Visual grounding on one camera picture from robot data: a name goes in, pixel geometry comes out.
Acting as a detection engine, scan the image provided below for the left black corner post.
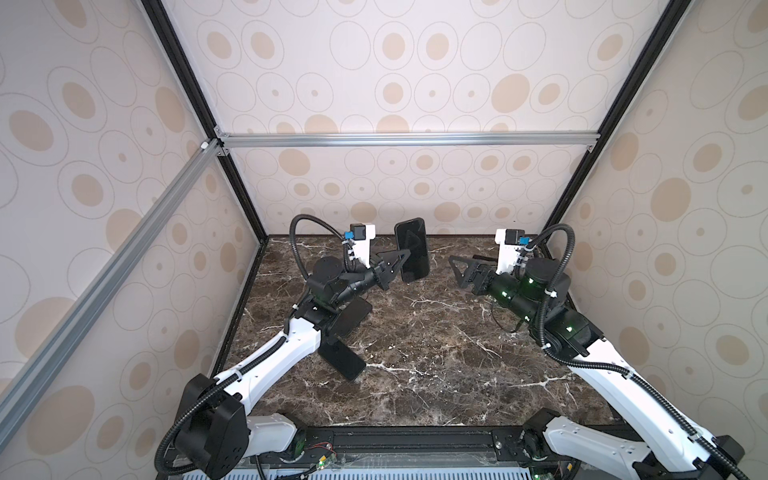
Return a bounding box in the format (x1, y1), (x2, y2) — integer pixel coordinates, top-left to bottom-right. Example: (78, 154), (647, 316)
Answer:
(139, 0), (269, 244)

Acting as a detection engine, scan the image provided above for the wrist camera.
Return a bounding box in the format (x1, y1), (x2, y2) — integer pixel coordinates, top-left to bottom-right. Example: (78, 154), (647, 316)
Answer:
(494, 228), (530, 275)
(343, 223), (376, 268)

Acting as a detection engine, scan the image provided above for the black phone upper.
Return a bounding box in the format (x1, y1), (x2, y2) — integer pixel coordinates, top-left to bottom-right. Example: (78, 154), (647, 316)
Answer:
(329, 298), (373, 338)

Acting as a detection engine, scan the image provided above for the black corner post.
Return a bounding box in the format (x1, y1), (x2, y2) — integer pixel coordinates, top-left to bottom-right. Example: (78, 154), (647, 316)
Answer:
(139, 0), (269, 244)
(544, 0), (693, 228)

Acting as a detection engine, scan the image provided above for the blue phone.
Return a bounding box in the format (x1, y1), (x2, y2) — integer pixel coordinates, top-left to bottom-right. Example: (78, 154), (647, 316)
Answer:
(394, 217), (430, 283)

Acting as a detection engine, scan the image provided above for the black phone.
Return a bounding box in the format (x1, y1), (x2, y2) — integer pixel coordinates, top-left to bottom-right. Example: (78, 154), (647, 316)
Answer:
(318, 340), (366, 381)
(329, 298), (373, 338)

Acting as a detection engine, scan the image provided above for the right black corner post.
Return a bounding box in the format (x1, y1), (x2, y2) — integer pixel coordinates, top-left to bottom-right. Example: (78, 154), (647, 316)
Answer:
(544, 0), (693, 228)

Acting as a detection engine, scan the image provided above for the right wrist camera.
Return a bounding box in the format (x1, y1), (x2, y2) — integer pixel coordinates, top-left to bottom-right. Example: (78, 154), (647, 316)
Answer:
(494, 228), (530, 275)

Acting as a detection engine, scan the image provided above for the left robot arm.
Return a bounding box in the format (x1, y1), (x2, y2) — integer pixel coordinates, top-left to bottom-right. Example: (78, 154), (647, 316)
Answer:
(154, 250), (410, 479)

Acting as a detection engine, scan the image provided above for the black phone lower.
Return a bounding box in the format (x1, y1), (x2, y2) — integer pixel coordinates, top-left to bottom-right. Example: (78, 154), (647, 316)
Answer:
(318, 340), (366, 381)

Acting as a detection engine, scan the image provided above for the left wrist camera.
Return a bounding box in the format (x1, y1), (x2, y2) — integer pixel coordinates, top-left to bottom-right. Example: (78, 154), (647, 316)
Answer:
(343, 223), (376, 268)

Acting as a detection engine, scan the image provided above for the left aluminium rail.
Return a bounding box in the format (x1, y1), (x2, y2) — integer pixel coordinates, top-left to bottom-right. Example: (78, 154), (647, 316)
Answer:
(1, 139), (222, 449)

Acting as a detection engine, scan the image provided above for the horizontal aluminium rail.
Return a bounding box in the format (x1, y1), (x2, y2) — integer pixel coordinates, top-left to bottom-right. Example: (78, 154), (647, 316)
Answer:
(221, 131), (600, 149)

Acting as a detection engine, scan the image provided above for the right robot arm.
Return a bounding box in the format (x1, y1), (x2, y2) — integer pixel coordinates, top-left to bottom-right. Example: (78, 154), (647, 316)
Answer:
(449, 256), (746, 479)

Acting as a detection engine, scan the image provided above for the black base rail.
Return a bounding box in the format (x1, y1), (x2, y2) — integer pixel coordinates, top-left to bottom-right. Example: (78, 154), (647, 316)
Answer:
(157, 424), (673, 480)

